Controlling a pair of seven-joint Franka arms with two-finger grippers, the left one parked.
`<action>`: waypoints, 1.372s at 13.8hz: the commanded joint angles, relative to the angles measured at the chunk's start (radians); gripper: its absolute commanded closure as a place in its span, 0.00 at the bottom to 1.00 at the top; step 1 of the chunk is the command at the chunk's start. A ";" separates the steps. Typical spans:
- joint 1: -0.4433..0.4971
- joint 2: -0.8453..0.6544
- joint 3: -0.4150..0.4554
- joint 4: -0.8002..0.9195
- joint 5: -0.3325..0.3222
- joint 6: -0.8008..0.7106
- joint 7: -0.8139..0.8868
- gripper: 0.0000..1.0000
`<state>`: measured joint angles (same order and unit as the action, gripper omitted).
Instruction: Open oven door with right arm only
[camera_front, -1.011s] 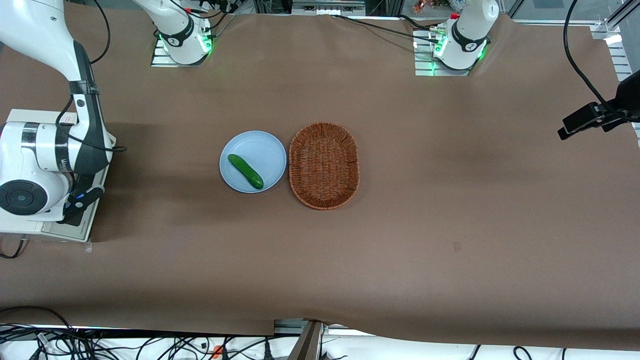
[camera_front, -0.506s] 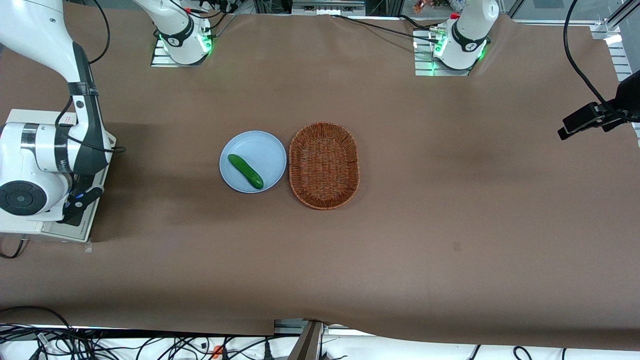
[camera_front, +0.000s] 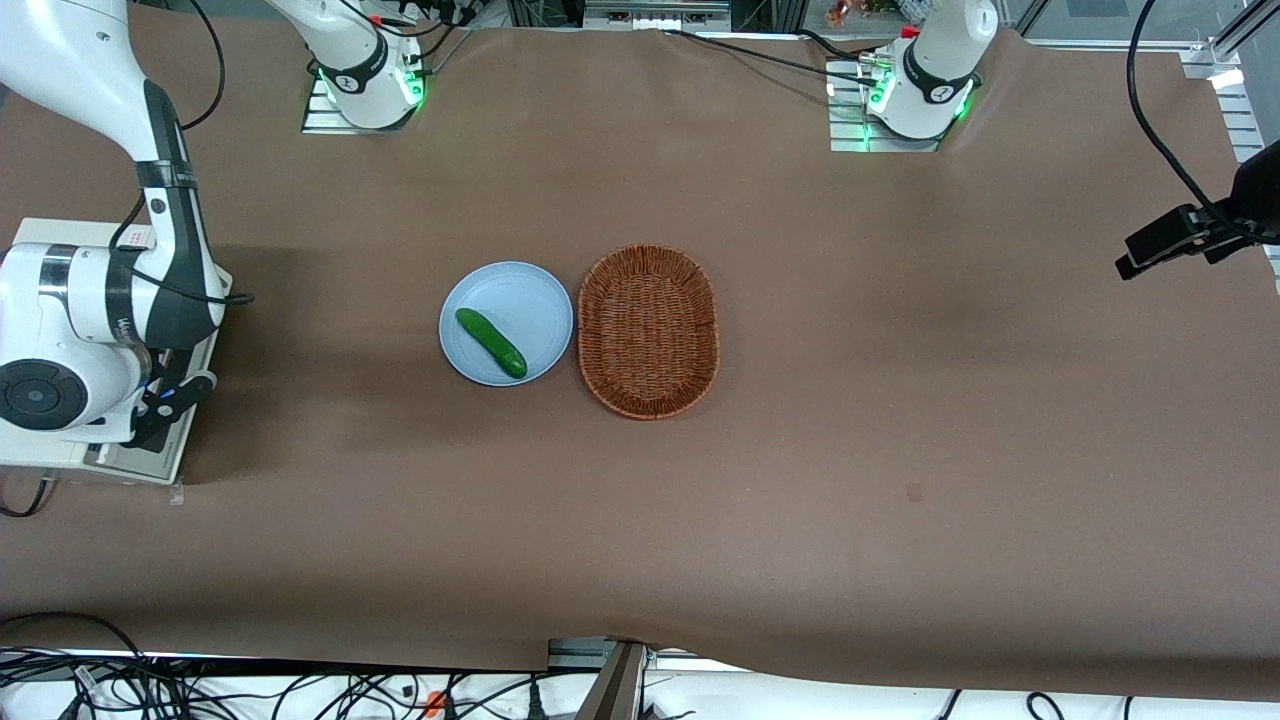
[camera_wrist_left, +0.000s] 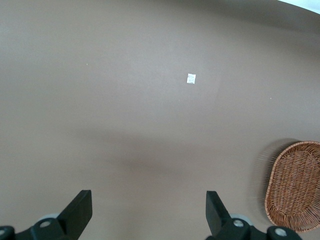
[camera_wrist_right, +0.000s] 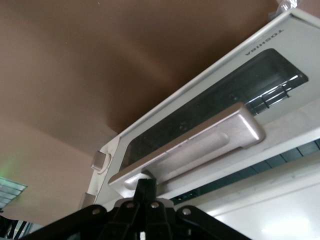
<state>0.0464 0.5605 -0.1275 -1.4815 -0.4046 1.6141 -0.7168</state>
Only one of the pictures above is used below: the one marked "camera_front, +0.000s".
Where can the green cucumber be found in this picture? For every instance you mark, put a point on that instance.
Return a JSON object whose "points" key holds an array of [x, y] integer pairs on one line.
{"points": [[490, 342]]}

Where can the clear plastic stopper block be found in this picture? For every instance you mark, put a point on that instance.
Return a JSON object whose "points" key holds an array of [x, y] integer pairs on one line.
{"points": [[177, 493]]}

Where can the aluminium left arm base plate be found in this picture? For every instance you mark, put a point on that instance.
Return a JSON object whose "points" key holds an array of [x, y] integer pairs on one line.
{"points": [[845, 136]]}

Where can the aluminium rear frame rail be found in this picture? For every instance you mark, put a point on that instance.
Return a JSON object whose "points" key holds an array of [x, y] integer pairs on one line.
{"points": [[650, 15]]}

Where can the brown oval wicker basket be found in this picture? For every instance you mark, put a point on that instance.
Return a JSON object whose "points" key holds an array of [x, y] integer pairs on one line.
{"points": [[648, 335]]}

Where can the brown paper table cover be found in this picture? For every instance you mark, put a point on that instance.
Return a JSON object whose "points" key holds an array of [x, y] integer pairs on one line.
{"points": [[900, 350]]}

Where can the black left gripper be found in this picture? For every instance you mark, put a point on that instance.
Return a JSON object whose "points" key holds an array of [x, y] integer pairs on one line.
{"points": [[1252, 198]]}

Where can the light blue round plate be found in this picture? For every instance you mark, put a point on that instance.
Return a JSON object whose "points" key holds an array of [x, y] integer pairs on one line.
{"points": [[520, 300]]}

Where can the aluminium profile post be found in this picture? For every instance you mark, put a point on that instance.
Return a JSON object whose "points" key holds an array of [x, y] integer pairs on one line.
{"points": [[620, 690]]}

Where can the aluminium side frame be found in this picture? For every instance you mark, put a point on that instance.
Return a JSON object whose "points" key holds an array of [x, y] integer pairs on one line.
{"points": [[1245, 125]]}

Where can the white toaster oven body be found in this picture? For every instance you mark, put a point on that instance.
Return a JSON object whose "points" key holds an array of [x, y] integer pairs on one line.
{"points": [[70, 232]]}

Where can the aluminium right arm base plate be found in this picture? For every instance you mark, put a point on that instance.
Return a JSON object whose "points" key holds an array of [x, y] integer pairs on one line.
{"points": [[320, 122]]}

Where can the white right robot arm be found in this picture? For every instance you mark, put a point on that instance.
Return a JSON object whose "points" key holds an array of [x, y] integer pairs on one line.
{"points": [[60, 60]]}

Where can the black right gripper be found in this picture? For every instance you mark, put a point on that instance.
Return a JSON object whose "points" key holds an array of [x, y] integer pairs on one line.
{"points": [[178, 362]]}

